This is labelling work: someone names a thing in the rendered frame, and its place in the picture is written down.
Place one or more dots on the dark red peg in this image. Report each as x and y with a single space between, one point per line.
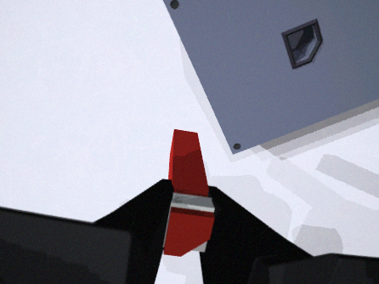
191 214

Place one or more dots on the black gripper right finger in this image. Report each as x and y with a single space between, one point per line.
244 250

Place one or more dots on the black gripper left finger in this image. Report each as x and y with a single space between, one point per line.
123 247

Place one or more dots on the grey sloped panel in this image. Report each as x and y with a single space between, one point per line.
272 67

